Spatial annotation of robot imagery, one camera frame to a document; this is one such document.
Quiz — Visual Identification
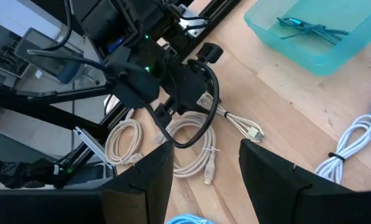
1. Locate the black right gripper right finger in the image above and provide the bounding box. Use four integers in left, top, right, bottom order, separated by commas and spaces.
239, 139, 371, 224

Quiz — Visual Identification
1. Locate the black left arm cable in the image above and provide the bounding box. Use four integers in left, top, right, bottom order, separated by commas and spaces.
143, 58, 221, 149

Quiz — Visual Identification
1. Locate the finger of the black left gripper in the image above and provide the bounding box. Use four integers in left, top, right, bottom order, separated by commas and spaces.
155, 104, 176, 130

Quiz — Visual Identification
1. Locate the beige cable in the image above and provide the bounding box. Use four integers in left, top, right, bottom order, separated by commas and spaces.
155, 111, 218, 186
104, 118, 144, 166

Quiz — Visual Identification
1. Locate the grey office chair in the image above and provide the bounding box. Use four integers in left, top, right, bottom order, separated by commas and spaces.
13, 27, 86, 85

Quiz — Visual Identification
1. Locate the black metal table frame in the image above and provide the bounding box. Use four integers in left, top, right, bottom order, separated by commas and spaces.
0, 0, 242, 190

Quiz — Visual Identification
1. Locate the white cable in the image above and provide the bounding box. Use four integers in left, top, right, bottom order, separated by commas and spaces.
314, 114, 371, 184

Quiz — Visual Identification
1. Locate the cream cable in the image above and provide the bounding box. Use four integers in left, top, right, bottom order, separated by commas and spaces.
197, 93, 266, 143

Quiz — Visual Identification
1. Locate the teal braided cable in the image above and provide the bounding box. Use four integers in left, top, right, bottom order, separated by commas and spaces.
277, 17, 350, 46

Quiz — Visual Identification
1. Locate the silver aluminium profile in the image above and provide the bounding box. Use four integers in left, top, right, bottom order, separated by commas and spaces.
73, 126, 115, 170

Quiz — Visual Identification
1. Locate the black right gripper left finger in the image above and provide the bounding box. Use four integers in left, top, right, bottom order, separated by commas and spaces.
0, 141, 175, 224

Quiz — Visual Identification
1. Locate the teal translucent plastic bin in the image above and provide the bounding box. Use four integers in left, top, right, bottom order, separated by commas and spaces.
243, 0, 371, 77

